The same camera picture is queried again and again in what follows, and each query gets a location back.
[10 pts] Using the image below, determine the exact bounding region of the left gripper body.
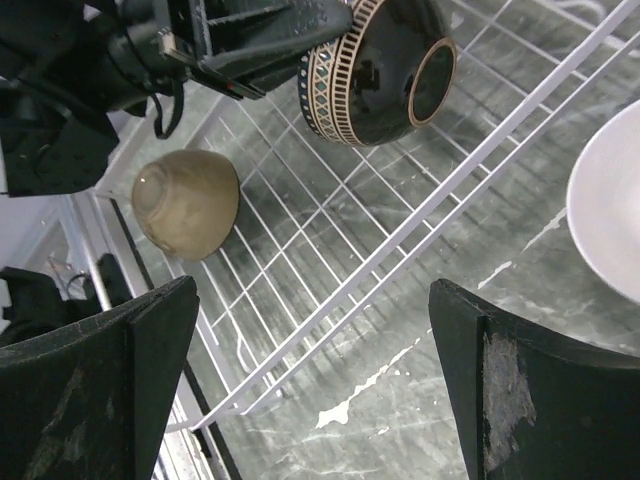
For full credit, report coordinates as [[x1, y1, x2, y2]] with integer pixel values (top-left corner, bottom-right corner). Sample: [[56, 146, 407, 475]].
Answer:
[[1, 1, 210, 115]]

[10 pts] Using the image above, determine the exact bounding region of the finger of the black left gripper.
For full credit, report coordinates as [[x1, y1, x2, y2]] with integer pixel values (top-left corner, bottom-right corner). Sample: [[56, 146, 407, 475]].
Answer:
[[201, 1, 353, 93]]

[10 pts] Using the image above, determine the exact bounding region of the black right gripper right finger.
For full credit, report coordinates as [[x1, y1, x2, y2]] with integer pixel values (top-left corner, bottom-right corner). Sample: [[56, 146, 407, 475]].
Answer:
[[428, 279, 639, 479]]

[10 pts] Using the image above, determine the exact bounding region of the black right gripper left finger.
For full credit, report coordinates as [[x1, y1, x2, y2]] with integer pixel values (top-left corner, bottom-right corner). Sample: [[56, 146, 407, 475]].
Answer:
[[1, 274, 199, 479]]

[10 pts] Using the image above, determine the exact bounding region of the black glazed patterned bowl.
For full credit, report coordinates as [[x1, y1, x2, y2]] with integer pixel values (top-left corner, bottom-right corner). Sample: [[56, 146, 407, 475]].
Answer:
[[297, 0, 457, 147]]

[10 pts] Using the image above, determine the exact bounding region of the beige brown ceramic bowl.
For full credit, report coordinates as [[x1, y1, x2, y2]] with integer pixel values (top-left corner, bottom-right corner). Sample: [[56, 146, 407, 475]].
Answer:
[[130, 149, 240, 261]]

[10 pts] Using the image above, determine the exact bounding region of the white bowl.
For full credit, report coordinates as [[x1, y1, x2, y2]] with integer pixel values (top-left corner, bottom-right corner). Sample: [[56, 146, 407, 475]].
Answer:
[[566, 102, 639, 303]]

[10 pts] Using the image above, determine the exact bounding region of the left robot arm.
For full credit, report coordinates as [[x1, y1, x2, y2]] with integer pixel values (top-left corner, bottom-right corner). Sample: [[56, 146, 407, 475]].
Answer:
[[1, 0, 353, 197]]

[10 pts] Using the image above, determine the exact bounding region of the aluminium rail frame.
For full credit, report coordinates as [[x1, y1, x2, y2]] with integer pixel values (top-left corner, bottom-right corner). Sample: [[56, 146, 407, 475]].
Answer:
[[57, 192, 241, 479]]

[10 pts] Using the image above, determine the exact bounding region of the white wire dish rack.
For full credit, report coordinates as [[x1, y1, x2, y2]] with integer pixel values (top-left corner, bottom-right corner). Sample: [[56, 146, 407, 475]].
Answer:
[[95, 1, 639, 432]]

